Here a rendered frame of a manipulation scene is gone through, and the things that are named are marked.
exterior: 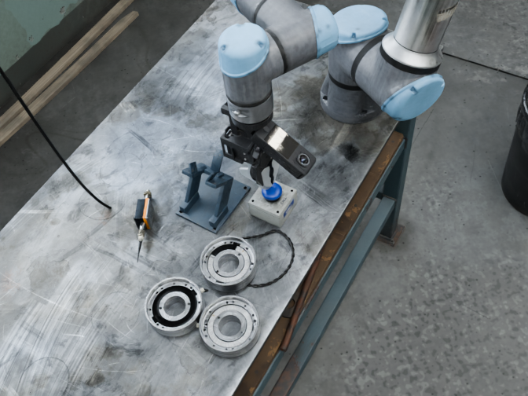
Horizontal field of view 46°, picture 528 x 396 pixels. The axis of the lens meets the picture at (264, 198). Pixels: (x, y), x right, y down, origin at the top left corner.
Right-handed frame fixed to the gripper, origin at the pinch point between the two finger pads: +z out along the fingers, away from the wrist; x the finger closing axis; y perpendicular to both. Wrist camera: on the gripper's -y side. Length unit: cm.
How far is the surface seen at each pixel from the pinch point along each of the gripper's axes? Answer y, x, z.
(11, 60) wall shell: 161, -50, 75
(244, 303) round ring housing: -6.8, 21.6, 5.3
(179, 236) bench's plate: 13.3, 14.5, 8.2
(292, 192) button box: -3.2, -2.5, 3.7
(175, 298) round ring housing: 5.3, 26.4, 6.2
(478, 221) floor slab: -34, -72, 88
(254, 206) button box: 1.9, 3.5, 4.0
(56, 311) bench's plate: 24.6, 38.9, 8.3
